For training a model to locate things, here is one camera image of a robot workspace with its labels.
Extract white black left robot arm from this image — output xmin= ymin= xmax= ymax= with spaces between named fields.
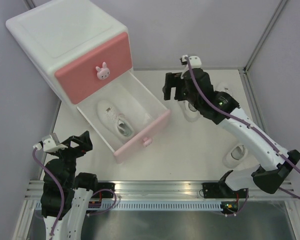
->
xmin=38 ymin=131 xmax=99 ymax=240

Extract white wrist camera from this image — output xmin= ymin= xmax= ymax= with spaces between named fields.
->
xmin=33 ymin=132 xmax=68 ymax=153
xmin=180 ymin=54 xmax=202 ymax=68

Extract white plastic cabinet body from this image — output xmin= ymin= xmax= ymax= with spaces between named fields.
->
xmin=5 ymin=0 xmax=128 ymax=107

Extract dark pink upper drawer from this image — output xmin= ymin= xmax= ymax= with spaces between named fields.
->
xmin=54 ymin=32 xmax=133 ymax=105

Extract white sneaker lying sideways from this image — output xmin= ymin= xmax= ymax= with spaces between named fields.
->
xmin=214 ymin=81 xmax=234 ymax=97

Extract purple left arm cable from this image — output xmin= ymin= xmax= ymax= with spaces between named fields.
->
xmin=32 ymin=147 xmax=117 ymax=237

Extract light pink drawer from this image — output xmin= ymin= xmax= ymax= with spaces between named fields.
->
xmin=77 ymin=71 xmax=171 ymax=164

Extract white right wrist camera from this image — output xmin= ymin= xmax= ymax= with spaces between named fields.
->
xmin=180 ymin=54 xmax=202 ymax=68

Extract white sneaker under arm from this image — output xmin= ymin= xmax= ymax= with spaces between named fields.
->
xmin=222 ymin=143 xmax=249 ymax=169

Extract pink lower drawer knob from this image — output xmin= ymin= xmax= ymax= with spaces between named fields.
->
xmin=142 ymin=137 xmax=153 ymax=147

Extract white sneaker with metal tag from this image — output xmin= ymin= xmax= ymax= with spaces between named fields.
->
xmin=181 ymin=100 xmax=201 ymax=123

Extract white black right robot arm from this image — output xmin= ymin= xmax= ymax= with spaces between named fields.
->
xmin=162 ymin=68 xmax=300 ymax=198

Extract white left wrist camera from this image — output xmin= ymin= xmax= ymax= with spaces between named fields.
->
xmin=33 ymin=132 xmax=68 ymax=153

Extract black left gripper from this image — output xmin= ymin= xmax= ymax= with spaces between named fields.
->
xmin=50 ymin=130 xmax=92 ymax=186

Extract aluminium corner frame post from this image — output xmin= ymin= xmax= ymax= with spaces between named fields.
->
xmin=242 ymin=0 xmax=290 ymax=75

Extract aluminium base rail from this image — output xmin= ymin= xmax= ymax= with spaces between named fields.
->
xmin=24 ymin=180 xmax=291 ymax=200

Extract pink bunny drawer knob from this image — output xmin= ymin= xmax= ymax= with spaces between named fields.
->
xmin=95 ymin=62 xmax=110 ymax=80

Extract white slotted cable duct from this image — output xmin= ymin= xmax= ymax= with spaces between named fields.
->
xmin=88 ymin=200 xmax=223 ymax=212

